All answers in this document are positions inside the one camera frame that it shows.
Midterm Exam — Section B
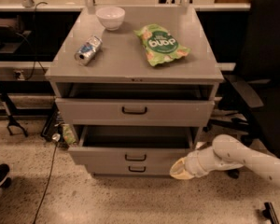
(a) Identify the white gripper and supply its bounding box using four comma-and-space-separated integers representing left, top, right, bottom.
170, 147, 242, 180

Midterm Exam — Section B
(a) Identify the grey drawer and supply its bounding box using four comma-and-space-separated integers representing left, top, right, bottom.
87, 165, 170, 175
55, 98, 215, 127
69, 126, 192, 164

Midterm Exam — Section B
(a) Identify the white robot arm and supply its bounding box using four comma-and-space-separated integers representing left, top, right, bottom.
170, 134, 280, 188

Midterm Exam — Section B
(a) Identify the grey bottom drawer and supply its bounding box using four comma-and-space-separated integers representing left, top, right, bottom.
87, 165, 170, 175

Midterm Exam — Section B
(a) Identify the grey drawer cabinet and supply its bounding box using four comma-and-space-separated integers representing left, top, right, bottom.
46, 7, 223, 169

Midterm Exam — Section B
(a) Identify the grey top drawer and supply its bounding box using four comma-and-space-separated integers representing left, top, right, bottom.
55, 98, 215, 127

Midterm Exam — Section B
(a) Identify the black object bottom right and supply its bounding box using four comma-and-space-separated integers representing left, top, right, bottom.
262, 202, 279, 224

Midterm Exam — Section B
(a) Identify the green bag on floor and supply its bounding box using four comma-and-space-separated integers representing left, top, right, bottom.
62, 124, 77, 146

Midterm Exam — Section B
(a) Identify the green chip bag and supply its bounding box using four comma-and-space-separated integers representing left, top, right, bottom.
134, 23, 190, 66

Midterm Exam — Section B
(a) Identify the crushed silver soda can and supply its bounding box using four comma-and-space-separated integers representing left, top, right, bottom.
75, 35, 103, 65

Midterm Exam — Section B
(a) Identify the black office chair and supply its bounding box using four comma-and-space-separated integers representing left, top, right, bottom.
208, 0, 280, 179

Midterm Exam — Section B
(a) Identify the white bowl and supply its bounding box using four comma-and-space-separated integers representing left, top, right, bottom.
96, 7, 125, 31

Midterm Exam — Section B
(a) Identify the black chair wheel left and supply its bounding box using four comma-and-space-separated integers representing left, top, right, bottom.
0, 163, 11, 189

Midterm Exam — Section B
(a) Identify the black stand left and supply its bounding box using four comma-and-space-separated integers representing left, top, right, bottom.
0, 88, 28, 137

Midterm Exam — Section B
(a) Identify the black floor cable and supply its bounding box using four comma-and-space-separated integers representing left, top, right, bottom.
32, 133, 61, 224

